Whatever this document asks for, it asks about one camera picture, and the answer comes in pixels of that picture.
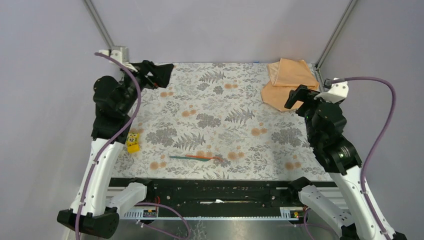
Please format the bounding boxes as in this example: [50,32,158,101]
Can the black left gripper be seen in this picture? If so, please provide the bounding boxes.
[119,59,175,114]

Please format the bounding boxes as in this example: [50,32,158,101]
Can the orange cloth napkin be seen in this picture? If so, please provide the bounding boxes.
[261,58,320,112]

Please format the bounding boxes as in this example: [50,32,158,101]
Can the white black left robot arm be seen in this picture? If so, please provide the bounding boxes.
[56,60,175,239]

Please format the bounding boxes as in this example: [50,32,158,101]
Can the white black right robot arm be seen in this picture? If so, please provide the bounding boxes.
[284,85,406,240]

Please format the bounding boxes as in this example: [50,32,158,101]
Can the yellow toy block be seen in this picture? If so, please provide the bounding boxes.
[126,132,141,154]

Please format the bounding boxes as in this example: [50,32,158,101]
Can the floral patterned tablecloth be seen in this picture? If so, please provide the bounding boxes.
[112,63,330,181]

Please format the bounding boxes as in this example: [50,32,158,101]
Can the teal plastic knife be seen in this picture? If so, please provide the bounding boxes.
[169,156,212,162]

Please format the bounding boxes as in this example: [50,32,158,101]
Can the orange plastic fork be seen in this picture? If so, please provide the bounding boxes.
[186,155,223,162]

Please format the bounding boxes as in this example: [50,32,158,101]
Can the right aluminium frame post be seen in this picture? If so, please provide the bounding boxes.
[315,0,359,70]

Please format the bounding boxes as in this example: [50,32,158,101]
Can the aluminium frame post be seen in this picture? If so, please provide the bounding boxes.
[82,0,115,49]
[315,0,359,70]

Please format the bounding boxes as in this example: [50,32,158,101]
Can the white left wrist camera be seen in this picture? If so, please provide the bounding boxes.
[98,46,130,66]

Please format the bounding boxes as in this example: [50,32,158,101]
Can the left aluminium frame post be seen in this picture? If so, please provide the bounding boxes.
[82,0,115,49]

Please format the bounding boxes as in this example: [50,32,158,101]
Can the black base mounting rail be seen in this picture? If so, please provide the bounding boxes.
[109,178,335,220]

